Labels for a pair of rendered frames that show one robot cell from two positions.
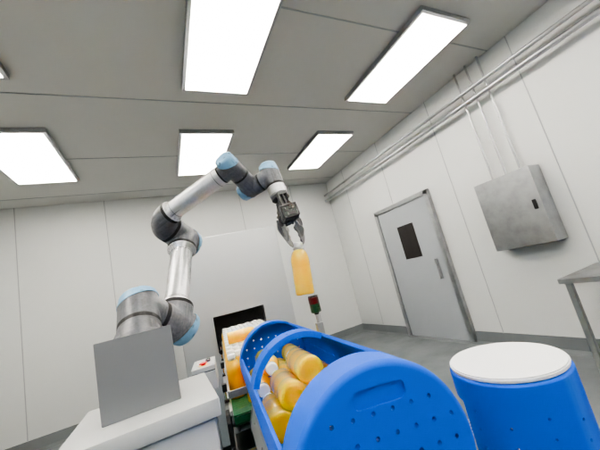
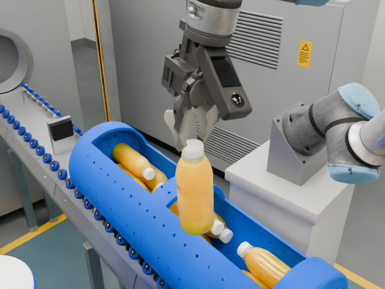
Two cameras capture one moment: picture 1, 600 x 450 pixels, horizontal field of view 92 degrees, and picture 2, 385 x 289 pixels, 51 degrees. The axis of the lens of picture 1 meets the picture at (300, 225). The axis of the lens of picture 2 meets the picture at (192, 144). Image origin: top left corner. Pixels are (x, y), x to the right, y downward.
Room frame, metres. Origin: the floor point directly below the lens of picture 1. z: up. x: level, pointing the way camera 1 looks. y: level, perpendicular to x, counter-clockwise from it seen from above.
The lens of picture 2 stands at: (1.67, -0.19, 1.87)
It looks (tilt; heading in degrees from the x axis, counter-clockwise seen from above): 31 degrees down; 159
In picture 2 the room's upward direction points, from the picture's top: straight up
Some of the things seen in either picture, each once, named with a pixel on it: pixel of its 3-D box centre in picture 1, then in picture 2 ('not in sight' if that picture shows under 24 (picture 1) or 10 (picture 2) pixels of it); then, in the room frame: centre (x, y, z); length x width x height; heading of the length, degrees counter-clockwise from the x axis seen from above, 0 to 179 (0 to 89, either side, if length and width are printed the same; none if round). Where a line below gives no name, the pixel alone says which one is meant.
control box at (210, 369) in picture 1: (205, 373); not in sight; (1.44, 0.59, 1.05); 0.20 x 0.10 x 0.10; 18
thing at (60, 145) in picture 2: not in sight; (62, 136); (0.07, -0.17, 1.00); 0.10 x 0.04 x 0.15; 108
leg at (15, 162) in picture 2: not in sight; (23, 192); (-0.57, -0.46, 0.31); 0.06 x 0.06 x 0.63; 18
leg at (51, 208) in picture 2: not in sight; (45, 183); (-0.62, -0.33, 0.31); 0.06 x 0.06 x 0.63; 18
